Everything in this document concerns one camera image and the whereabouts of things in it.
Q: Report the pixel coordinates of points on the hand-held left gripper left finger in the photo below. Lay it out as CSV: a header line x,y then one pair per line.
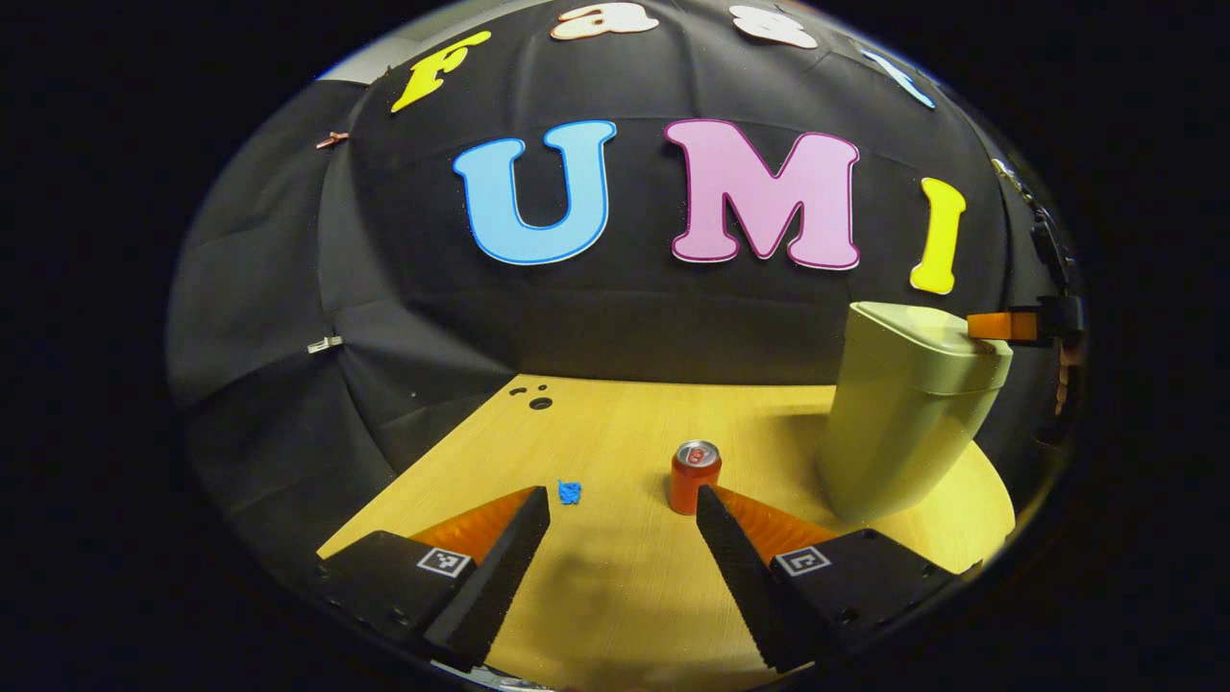
x,y
504,577

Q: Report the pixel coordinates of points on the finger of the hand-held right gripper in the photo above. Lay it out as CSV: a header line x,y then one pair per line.
x,y
999,327

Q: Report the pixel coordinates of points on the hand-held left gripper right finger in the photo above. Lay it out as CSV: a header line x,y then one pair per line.
x,y
740,577

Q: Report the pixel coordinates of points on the red pop can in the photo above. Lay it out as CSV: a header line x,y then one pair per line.
x,y
692,485

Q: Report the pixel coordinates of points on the blue paper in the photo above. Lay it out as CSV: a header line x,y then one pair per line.
x,y
570,492

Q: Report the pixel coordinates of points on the cream desktop garbage bin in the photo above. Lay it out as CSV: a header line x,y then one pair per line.
x,y
903,432

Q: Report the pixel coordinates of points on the wooden desktop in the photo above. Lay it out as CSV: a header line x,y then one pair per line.
x,y
625,432

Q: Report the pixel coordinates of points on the black backdrop cloth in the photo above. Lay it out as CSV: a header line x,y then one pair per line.
x,y
634,317

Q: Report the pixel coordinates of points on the silver metal clip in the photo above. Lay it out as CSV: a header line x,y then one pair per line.
x,y
325,343

